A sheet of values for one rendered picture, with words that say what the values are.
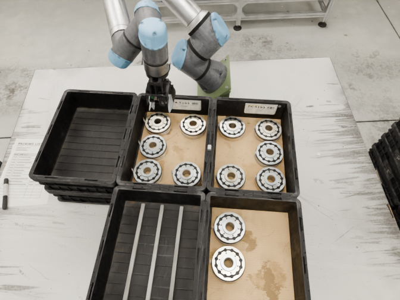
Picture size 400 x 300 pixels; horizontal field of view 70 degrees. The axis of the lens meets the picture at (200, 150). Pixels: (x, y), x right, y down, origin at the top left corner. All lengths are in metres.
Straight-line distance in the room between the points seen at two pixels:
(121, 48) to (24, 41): 2.45
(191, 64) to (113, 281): 0.84
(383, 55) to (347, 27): 0.45
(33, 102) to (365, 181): 1.57
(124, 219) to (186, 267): 0.26
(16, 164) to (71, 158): 0.33
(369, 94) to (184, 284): 2.21
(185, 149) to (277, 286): 0.57
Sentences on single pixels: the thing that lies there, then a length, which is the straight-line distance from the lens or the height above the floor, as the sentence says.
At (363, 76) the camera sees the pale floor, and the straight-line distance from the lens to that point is 2.87.
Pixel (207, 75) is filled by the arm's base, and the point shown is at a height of 0.89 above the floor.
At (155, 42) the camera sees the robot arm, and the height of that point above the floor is 1.29.
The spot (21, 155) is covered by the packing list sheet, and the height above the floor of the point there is 0.70.
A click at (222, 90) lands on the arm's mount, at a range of 1.27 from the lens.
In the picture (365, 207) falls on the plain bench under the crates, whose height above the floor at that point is 0.70.
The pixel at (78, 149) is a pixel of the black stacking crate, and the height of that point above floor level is 0.83.
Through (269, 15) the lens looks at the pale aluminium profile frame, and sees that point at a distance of 3.01.
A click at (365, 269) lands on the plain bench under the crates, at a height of 0.70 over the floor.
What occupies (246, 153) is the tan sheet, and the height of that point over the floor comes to 0.83.
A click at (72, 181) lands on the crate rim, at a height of 0.93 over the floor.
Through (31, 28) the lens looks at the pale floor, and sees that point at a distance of 3.49.
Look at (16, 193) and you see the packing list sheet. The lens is 1.40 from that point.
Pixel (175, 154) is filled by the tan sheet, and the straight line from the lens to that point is 1.11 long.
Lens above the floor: 1.79
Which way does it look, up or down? 59 degrees down
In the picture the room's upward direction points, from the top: 2 degrees counter-clockwise
